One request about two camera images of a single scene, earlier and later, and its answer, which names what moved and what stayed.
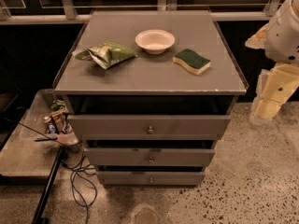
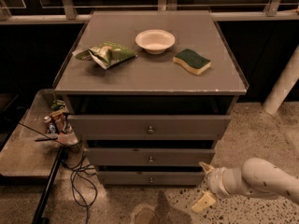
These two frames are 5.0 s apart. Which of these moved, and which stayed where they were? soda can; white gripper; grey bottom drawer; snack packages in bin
Moved: white gripper
Stayed: soda can; snack packages in bin; grey bottom drawer
